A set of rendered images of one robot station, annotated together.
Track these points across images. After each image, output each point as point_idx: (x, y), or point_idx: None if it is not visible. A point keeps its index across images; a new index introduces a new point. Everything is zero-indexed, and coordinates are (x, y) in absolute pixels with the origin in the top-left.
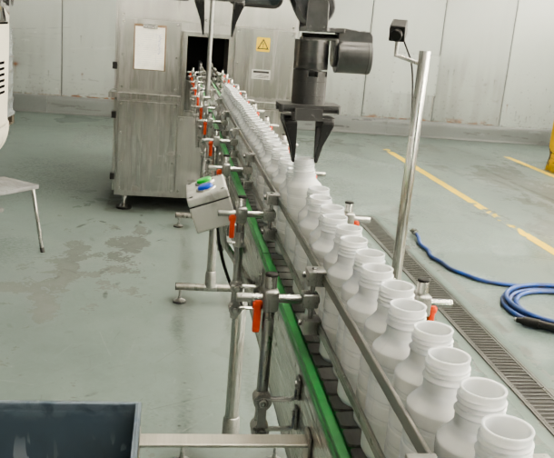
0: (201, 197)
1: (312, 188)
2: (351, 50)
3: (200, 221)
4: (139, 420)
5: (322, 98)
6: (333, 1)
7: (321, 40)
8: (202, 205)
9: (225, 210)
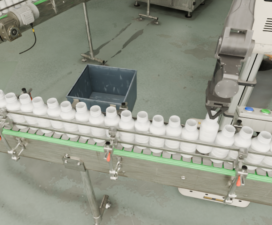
0: (237, 108)
1: (195, 122)
2: (216, 76)
3: (234, 116)
4: (114, 103)
5: (212, 91)
6: (221, 43)
7: (217, 62)
8: (236, 111)
9: (236, 120)
